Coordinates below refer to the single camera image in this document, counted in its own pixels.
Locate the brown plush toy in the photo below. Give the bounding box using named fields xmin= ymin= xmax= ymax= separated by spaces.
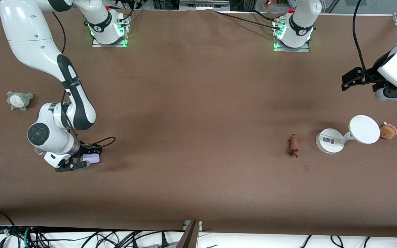
xmin=379 ymin=123 xmax=397 ymax=140

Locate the grey metal frame beam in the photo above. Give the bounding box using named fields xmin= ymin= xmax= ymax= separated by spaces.
xmin=176 ymin=220 xmax=202 ymax=248

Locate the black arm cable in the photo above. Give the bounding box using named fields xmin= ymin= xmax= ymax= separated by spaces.
xmin=51 ymin=12 xmax=116 ymax=149
xmin=352 ymin=0 xmax=371 ymax=76

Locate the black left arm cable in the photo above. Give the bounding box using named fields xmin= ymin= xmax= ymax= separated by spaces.
xmin=352 ymin=0 xmax=371 ymax=76

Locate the grey metal rail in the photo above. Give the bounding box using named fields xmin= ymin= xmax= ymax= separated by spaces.
xmin=180 ymin=0 xmax=230 ymax=10

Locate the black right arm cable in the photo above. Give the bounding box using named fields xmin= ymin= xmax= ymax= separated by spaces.
xmin=51 ymin=12 xmax=116 ymax=149

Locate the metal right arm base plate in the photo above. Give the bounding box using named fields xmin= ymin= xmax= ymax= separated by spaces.
xmin=92 ymin=15 xmax=130 ymax=48

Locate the grey-green totoro plush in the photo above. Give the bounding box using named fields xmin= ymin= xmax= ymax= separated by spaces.
xmin=7 ymin=91 xmax=34 ymax=112

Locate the black cable across table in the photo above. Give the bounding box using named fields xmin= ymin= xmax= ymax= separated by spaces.
xmin=214 ymin=10 xmax=282 ymax=31

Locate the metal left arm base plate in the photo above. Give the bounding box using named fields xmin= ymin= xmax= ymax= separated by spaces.
xmin=274 ymin=37 xmax=310 ymax=53

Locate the brown lion statue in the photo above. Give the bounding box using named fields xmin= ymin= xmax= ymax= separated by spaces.
xmin=287 ymin=134 xmax=300 ymax=158

